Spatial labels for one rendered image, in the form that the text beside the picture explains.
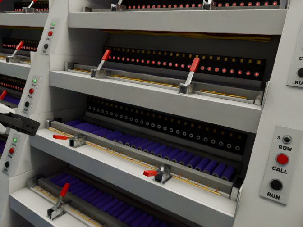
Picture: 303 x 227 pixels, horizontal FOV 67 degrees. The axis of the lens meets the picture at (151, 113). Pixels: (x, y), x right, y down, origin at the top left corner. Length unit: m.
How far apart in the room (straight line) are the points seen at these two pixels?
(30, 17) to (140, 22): 0.48
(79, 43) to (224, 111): 0.56
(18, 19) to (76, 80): 0.45
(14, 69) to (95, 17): 0.37
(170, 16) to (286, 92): 0.31
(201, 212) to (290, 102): 0.25
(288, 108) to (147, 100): 0.28
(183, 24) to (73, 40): 0.40
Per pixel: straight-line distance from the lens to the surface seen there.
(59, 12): 0.86
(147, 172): 0.44
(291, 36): 0.50
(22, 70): 0.91
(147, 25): 0.62
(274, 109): 0.45
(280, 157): 0.44
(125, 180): 0.54
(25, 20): 1.02
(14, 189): 0.83
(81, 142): 0.66
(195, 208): 0.48
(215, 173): 0.54
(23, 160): 0.81
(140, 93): 0.54
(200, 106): 0.48
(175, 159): 0.57
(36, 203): 0.77
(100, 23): 0.72
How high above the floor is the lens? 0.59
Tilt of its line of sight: 4 degrees up
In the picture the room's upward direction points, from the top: 16 degrees clockwise
